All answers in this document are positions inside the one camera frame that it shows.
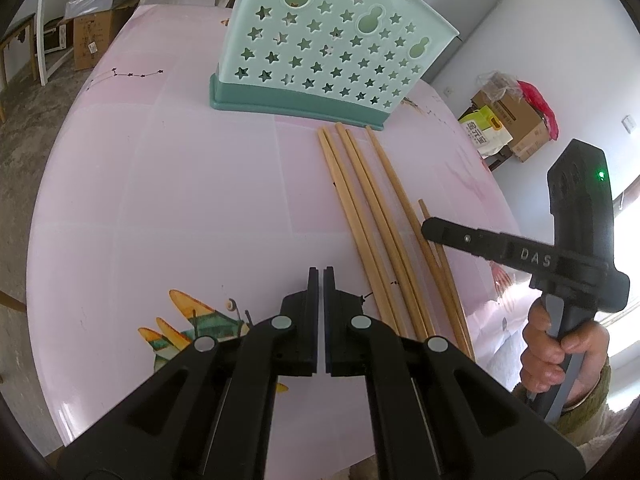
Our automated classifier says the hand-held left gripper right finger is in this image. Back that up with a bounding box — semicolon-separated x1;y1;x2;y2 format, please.
323;266;587;480

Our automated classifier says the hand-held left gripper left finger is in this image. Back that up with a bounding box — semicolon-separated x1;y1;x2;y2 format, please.
59;266;320;480

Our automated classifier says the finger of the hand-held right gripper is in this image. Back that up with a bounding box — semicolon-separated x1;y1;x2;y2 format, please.
420;217;557;274

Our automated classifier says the bundle of wooden chopsticks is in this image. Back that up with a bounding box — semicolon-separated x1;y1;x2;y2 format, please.
317;122;476;362

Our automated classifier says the green star-cutout utensil holder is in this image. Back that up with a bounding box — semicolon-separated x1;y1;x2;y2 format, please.
208;0;460;129

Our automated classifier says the person's right forearm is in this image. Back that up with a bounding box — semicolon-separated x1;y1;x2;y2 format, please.
552;355;640;449

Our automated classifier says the person's right hand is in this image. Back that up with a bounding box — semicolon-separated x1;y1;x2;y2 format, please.
519;302;609;397

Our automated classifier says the dark wooden stool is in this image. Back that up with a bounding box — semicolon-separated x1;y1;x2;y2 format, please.
487;152;516;174

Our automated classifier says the white and green rice bag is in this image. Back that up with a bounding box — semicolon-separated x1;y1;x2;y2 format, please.
458;105;514;157

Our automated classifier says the large cardboard box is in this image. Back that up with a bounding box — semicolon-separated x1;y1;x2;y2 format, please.
469;88;547;164

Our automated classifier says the red bag on box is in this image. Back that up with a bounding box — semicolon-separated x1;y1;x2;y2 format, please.
517;79;560;142

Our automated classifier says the clear plastic bag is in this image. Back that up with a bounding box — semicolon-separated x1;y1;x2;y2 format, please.
474;69;521;102

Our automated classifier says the brown cardboard box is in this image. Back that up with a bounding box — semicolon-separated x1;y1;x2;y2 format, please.
72;7;134;72

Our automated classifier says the white microwave oven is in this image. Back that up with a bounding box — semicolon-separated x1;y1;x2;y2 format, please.
39;22;69;56

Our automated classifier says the plastic-wrapped flat package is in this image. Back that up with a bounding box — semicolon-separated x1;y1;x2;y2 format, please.
64;0;124;19

